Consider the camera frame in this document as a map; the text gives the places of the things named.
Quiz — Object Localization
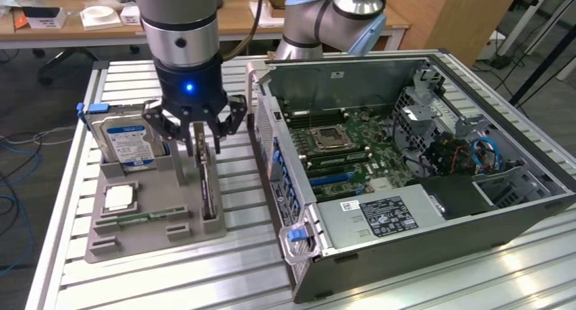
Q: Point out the grey power supply unit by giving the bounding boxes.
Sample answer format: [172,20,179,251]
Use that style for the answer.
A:
[316,183,446,252]

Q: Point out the grey disk bay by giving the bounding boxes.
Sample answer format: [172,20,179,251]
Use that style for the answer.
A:
[471,166,563,210]

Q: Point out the CPU socket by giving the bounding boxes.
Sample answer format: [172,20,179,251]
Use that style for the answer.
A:
[312,124,350,152]

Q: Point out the black office chair base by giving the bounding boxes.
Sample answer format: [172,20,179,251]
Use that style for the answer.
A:
[37,49,97,85]

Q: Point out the green motherboard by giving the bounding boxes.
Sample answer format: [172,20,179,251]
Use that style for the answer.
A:
[277,102,423,203]

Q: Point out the grey metal drive cage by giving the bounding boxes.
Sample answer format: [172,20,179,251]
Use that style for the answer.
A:
[390,67,463,156]

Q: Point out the wooden desk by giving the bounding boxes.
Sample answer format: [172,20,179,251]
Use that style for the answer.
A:
[0,0,411,60]

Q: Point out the blue wire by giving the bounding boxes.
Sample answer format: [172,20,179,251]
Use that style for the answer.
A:
[467,136,502,173]

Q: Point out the grey parts rack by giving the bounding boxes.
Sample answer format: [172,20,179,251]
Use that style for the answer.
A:
[82,134,228,264]

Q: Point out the small white cabinet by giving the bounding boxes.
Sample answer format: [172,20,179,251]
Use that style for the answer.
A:
[475,30,507,61]

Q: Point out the white paper stack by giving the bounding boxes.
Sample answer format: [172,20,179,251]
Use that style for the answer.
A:
[257,1,287,28]

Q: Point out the white box with black lid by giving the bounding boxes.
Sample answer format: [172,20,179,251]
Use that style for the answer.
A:
[19,6,68,30]

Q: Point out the blue network cable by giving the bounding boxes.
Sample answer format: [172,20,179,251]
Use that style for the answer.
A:
[0,136,44,277]

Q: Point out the black slanted pole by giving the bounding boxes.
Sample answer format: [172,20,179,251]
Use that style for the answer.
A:
[507,0,576,107]

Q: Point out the plain white box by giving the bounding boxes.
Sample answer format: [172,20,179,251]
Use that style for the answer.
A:
[118,5,144,26]

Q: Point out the dark grey PC case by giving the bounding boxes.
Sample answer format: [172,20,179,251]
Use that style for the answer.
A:
[244,48,576,304]

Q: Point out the white round-hole box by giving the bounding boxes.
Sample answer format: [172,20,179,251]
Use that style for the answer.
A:
[78,5,122,31]

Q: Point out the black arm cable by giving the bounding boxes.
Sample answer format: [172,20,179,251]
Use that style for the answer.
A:
[221,0,265,60]

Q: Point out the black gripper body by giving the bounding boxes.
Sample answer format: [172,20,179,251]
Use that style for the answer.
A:
[153,53,228,123]

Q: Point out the black graphics card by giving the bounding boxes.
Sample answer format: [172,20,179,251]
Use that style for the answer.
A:
[191,121,217,220]

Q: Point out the wooden cabinet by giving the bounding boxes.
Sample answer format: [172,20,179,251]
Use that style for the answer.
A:
[386,0,522,68]

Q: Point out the blue expansion slot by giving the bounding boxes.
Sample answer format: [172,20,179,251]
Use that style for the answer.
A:
[308,172,359,187]

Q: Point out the silver CPU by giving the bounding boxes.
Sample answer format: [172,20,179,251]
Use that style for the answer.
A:
[101,185,138,212]

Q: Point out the hard disk with blue carrier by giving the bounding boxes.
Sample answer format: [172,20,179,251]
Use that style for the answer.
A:
[76,100,169,173]

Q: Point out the green RAM stick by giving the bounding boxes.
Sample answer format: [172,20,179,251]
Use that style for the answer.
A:
[96,211,169,226]
[304,150,370,168]

